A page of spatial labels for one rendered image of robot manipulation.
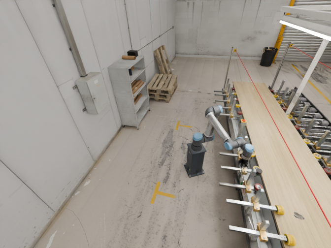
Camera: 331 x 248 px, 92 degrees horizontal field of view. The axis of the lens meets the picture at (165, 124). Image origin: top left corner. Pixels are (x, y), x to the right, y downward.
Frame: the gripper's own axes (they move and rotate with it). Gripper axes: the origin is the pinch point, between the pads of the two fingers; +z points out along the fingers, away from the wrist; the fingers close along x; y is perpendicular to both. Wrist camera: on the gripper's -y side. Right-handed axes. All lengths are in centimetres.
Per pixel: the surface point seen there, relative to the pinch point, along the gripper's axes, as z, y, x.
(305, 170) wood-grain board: 8, -14, 77
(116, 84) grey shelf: -24, -158, -227
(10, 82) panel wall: -99, 10, -252
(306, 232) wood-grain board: 9, 58, 48
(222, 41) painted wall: 10, -778, 40
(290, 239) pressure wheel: 1, 69, 28
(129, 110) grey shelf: 40, -157, -210
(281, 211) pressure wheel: 2, 46, 30
